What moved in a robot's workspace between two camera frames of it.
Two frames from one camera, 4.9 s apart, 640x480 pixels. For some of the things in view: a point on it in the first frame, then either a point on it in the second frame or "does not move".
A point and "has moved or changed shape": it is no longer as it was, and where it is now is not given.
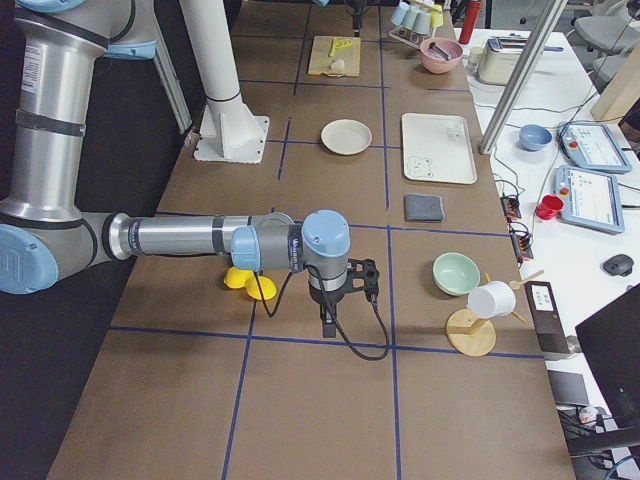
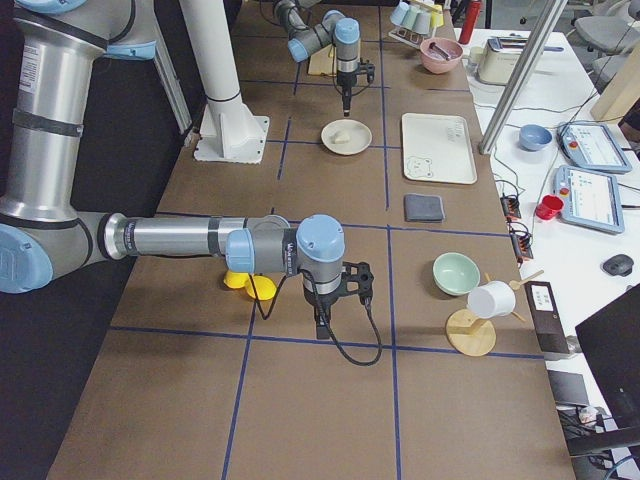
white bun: (339, 65) has moved or changed shape
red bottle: (472, 12) does not move
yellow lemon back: (236, 278) does not move
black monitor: (610, 339) does not move
